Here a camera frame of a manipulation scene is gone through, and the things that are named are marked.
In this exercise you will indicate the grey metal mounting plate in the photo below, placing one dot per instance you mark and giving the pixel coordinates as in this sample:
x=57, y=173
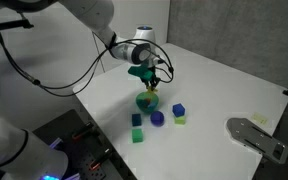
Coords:
x=257, y=140

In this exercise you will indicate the black red toggle clamp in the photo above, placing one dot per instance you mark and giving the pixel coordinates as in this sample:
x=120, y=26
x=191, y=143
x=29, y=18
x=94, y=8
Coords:
x=82, y=131
x=99, y=160

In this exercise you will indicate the orange toy piece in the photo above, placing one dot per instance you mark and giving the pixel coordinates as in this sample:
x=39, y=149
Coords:
x=147, y=99

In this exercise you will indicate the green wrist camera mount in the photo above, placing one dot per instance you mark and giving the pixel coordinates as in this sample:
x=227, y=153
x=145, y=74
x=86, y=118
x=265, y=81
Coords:
x=138, y=71

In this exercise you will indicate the green cube block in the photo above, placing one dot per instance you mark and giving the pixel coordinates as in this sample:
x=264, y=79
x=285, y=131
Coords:
x=137, y=135

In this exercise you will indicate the green plastic bowl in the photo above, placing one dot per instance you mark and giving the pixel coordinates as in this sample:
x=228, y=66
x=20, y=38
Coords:
x=146, y=106

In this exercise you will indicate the dark navy cube block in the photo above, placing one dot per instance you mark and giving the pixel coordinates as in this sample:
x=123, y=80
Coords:
x=136, y=119

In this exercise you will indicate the purple ridged ball toy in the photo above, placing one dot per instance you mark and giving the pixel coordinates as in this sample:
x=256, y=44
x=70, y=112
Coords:
x=157, y=118

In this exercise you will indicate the white dome device blue light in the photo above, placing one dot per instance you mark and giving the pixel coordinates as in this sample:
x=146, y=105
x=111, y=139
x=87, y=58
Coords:
x=145, y=33

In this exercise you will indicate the royal blue cube block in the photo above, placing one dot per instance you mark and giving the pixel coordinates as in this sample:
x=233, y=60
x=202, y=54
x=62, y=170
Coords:
x=178, y=109

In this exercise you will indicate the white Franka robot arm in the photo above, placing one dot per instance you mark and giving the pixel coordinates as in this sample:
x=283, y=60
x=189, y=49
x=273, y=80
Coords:
x=90, y=13

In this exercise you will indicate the pale yellow sticky note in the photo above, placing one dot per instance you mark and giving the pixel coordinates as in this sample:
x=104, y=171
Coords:
x=260, y=118

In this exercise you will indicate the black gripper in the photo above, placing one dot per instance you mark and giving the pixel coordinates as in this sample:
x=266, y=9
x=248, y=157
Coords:
x=150, y=76

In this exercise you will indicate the light blue toy piece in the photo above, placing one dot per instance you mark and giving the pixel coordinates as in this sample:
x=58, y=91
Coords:
x=152, y=105

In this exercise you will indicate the lime green flat block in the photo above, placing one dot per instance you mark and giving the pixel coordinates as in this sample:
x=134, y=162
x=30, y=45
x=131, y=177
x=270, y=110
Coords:
x=180, y=120

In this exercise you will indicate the black perforated base board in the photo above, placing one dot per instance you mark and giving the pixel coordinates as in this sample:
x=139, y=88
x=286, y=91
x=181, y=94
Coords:
x=80, y=146

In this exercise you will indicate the yellow starfish toy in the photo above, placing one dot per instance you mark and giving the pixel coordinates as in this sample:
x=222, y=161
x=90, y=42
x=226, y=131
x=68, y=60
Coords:
x=151, y=90

